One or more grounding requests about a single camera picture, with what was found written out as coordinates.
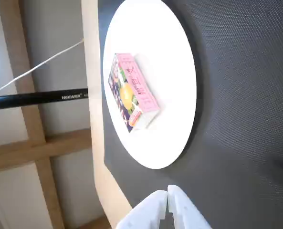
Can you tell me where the black Neewer pole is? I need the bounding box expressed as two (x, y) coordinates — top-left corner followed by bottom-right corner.
(0, 88), (89, 111)

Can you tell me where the dark grey mat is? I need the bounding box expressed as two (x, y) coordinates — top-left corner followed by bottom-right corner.
(97, 0), (283, 229)

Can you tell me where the thin white cable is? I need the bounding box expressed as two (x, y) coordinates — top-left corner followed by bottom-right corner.
(0, 39), (84, 96)

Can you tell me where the pink printed small box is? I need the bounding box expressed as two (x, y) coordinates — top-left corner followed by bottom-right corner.
(107, 52), (161, 133)

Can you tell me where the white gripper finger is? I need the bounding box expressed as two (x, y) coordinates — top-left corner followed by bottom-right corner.
(167, 184), (212, 229)
(116, 189), (168, 229)

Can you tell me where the white round dish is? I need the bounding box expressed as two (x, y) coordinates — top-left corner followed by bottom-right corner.
(103, 0), (197, 170)

